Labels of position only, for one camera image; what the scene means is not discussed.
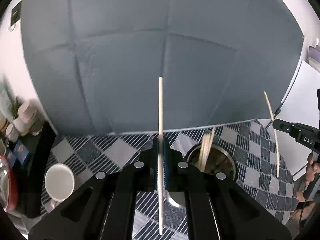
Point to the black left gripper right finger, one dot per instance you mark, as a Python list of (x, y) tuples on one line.
[(217, 208)]

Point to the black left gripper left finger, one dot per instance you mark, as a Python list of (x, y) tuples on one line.
[(104, 206)]

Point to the wooden chopstick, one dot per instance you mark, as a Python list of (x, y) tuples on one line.
[(160, 169), (275, 133)]

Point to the person's right hand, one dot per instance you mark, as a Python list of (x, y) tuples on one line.
[(312, 169)]

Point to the black cylindrical utensil holder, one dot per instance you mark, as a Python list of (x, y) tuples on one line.
[(219, 160)]

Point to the white ceramic mug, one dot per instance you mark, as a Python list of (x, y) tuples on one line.
[(59, 182)]

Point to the blue patterned tablecloth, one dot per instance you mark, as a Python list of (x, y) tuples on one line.
[(249, 144)]

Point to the black side shelf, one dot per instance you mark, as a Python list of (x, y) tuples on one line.
[(30, 177)]

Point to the red appliance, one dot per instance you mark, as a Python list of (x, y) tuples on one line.
[(9, 191)]

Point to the white jars group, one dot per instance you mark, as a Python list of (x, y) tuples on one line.
[(26, 119)]

